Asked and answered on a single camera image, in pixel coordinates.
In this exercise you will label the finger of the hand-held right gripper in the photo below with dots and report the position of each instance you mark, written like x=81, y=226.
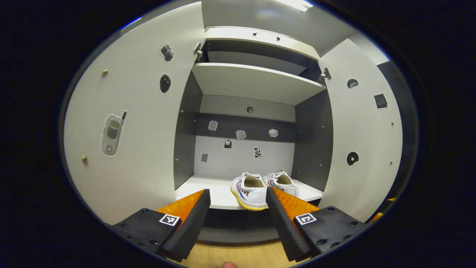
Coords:
x=377, y=216

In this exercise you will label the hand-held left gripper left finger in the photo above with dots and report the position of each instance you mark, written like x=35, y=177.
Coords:
x=191, y=230

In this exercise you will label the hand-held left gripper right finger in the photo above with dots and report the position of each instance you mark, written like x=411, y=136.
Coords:
x=282, y=227

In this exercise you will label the white canvas shoe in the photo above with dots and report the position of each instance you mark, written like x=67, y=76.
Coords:
x=253, y=195
x=284, y=182

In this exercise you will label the white shoe cabinet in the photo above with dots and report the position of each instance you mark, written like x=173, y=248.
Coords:
x=241, y=160

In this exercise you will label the white cabinet door cat sticker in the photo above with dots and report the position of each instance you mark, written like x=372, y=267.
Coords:
x=364, y=130

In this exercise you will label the white cabinet door phone sticker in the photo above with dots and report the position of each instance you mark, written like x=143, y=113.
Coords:
x=141, y=149

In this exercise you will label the white cabinet shelf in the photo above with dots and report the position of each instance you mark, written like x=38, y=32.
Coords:
x=256, y=82
x=208, y=191

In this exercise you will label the black backdrop cloth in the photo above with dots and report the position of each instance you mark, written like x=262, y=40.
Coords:
x=405, y=123

